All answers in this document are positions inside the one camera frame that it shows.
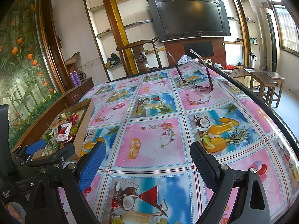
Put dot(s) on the person's left hand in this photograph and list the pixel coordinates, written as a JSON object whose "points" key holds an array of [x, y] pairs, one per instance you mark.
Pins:
{"points": [[16, 213]]}

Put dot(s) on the white power strip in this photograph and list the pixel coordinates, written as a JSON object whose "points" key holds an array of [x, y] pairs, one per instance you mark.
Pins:
{"points": [[208, 62]]}

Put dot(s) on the flower wall mural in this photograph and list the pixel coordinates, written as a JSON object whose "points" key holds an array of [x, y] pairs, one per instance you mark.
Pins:
{"points": [[21, 63]]}

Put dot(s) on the printed tablecloth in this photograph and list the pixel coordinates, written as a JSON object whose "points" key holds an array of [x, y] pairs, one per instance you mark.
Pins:
{"points": [[151, 144]]}

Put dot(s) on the clear snack packet red label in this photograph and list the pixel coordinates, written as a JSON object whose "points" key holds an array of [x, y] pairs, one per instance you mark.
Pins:
{"points": [[63, 133]]}

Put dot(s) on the wooden stool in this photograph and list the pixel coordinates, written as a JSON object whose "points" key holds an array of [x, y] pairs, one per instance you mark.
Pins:
{"points": [[278, 78], [262, 79]]}

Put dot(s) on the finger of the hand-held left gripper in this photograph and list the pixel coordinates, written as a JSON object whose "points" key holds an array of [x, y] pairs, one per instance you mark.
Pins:
{"points": [[63, 150], [35, 145]]}

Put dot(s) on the dark grey bundle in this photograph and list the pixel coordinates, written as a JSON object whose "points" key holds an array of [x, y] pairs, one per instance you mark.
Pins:
{"points": [[114, 60]]}

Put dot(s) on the white floor air conditioner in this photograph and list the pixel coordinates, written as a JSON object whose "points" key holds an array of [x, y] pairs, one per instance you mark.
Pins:
{"points": [[264, 39]]}

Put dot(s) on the low wooden table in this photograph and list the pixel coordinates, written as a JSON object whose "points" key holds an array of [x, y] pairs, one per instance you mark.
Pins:
{"points": [[243, 73]]}

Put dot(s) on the red candy packet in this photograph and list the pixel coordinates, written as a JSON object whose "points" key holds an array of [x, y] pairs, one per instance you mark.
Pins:
{"points": [[73, 117]]}

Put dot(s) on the brown paper bag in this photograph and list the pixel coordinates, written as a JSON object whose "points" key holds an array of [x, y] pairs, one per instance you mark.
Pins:
{"points": [[72, 59]]}

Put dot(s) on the white plastic bag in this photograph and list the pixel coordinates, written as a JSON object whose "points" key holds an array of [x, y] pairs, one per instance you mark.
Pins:
{"points": [[186, 59]]}

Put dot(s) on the cardboard box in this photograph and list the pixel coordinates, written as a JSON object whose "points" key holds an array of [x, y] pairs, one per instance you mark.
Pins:
{"points": [[81, 133]]}

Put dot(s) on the purple bottle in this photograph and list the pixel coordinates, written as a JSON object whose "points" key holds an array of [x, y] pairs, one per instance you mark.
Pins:
{"points": [[72, 80], [77, 78]]}

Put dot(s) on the metal kettle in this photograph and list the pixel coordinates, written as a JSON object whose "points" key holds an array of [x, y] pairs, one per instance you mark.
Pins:
{"points": [[251, 60]]}

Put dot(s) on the window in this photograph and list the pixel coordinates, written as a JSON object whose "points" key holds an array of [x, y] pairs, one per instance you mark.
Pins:
{"points": [[287, 28]]}

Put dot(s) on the wooden television wall panel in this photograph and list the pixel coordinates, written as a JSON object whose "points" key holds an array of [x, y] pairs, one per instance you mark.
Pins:
{"points": [[219, 51]]}

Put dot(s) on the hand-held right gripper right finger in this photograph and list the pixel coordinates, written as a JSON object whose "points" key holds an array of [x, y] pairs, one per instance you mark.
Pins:
{"points": [[205, 165]]}

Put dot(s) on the small red item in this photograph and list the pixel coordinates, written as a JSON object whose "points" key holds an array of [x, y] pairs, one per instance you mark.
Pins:
{"points": [[230, 67]]}

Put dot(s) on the green snack packet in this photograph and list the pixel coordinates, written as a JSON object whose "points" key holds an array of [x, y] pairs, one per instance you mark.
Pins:
{"points": [[48, 135]]}

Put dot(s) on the wooden chair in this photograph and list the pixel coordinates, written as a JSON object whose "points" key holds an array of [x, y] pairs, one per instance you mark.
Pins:
{"points": [[140, 56]]}

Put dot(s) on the eyeglasses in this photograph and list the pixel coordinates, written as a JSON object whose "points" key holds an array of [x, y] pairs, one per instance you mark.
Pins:
{"points": [[203, 89]]}

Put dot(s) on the wooden wall shelving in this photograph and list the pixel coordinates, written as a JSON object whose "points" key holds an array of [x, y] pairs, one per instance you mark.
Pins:
{"points": [[114, 23], [241, 23]]}

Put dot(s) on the black television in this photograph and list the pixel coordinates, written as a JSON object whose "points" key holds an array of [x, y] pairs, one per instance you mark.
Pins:
{"points": [[191, 16]]}

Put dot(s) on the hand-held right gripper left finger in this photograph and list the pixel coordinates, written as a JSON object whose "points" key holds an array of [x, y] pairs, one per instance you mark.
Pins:
{"points": [[91, 165]]}

